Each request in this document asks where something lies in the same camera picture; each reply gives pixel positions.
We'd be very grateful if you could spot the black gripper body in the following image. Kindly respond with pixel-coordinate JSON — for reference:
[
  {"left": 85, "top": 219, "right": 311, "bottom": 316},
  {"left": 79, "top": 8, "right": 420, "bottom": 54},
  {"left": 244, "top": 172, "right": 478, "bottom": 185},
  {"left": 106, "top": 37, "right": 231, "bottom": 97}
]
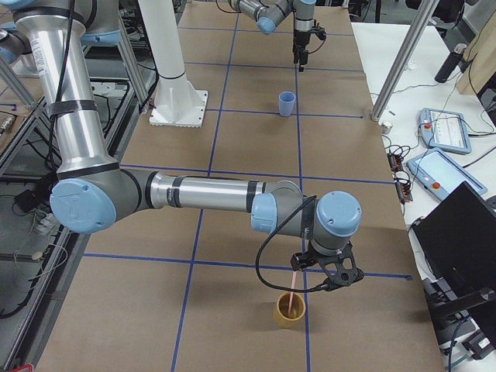
[
  {"left": 291, "top": 252, "right": 316, "bottom": 270},
  {"left": 292, "top": 27, "right": 313, "bottom": 58}
]

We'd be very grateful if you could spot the pink chopstick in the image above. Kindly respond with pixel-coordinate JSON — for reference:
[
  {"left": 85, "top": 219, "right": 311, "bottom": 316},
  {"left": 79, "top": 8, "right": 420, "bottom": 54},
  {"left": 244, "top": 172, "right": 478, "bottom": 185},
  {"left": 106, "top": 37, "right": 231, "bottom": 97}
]
[{"left": 288, "top": 270, "right": 298, "bottom": 317}]

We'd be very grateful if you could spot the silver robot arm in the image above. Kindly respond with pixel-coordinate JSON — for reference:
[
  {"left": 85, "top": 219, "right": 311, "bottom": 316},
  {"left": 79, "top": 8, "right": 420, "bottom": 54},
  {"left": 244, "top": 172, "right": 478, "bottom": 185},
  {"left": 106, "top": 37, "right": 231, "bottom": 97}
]
[
  {"left": 228, "top": 0, "right": 326, "bottom": 72},
  {"left": 5, "top": 1, "right": 363, "bottom": 286}
]

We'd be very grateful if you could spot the blue plastic cup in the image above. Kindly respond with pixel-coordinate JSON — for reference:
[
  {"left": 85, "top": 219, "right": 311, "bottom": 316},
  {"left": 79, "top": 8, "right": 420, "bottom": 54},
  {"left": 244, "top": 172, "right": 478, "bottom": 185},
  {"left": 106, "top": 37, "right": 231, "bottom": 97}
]
[{"left": 278, "top": 91, "right": 296, "bottom": 117}]

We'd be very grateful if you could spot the tan wooden cup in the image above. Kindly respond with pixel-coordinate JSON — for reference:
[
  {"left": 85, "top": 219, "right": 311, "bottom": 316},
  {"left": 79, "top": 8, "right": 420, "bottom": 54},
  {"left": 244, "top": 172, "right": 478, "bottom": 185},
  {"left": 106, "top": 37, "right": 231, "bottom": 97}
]
[{"left": 273, "top": 292, "right": 306, "bottom": 329}]

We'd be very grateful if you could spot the small silver cylinder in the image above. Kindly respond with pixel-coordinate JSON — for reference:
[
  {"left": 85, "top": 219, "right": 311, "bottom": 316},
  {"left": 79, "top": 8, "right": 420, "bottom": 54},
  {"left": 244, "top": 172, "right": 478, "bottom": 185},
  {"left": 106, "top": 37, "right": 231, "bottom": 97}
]
[{"left": 381, "top": 121, "right": 393, "bottom": 135}]

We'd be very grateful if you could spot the brown paper table mat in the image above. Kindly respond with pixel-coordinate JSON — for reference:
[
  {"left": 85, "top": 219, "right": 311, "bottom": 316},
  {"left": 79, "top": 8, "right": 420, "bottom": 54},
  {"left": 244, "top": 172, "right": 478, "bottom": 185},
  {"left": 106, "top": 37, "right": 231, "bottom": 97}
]
[{"left": 36, "top": 2, "right": 443, "bottom": 371}]

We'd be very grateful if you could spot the orange black connector strip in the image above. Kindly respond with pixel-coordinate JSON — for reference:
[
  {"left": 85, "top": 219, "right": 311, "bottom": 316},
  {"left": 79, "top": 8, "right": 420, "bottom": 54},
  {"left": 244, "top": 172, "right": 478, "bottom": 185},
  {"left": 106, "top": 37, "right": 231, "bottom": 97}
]
[{"left": 387, "top": 153, "right": 413, "bottom": 205}]

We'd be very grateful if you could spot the black water bottle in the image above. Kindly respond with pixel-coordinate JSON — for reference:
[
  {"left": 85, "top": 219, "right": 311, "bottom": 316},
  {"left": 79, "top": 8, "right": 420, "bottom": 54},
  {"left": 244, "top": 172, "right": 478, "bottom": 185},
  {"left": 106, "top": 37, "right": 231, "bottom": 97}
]
[{"left": 434, "top": 43, "right": 467, "bottom": 84}]

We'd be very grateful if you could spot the far teach pendant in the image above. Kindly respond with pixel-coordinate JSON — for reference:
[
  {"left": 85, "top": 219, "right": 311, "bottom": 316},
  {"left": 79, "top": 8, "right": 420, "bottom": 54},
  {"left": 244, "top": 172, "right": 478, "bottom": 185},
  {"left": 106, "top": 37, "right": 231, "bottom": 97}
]
[{"left": 418, "top": 108, "right": 472, "bottom": 155}]

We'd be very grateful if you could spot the teach pendant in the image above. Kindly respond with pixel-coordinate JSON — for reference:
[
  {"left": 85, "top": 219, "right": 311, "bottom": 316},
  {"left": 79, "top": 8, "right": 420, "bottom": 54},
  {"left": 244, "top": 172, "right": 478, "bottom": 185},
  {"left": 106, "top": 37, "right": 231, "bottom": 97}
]
[
  {"left": 407, "top": 148, "right": 487, "bottom": 201},
  {"left": 418, "top": 108, "right": 472, "bottom": 155}
]

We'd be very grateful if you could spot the black laptop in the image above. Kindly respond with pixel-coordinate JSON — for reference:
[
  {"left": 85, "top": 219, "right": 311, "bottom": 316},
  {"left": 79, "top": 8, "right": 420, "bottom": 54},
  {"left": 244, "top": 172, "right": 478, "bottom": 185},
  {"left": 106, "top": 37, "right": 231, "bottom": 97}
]
[{"left": 412, "top": 182, "right": 495, "bottom": 299}]

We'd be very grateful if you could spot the near teach pendant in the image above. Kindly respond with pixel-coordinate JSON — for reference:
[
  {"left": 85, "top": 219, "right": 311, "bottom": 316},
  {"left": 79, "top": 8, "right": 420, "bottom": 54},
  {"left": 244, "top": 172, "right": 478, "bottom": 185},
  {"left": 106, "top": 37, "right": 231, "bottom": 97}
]
[{"left": 407, "top": 148, "right": 487, "bottom": 201}]

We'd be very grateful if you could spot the black camera cable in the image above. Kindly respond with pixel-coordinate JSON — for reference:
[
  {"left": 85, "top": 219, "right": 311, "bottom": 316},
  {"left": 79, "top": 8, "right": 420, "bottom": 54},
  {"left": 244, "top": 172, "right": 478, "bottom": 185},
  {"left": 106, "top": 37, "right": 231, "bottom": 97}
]
[{"left": 256, "top": 195, "right": 330, "bottom": 292}]

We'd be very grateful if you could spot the aluminium frame post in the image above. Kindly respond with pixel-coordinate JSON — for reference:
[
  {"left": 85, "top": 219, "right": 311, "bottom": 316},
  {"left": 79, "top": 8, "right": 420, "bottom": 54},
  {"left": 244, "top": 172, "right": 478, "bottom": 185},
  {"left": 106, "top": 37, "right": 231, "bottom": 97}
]
[{"left": 370, "top": 0, "right": 439, "bottom": 122}]

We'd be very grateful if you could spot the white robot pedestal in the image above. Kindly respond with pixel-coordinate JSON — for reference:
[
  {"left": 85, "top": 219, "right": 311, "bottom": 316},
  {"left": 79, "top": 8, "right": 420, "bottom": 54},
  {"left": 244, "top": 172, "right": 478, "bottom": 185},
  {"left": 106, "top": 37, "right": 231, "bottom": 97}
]
[{"left": 139, "top": 0, "right": 208, "bottom": 128}]

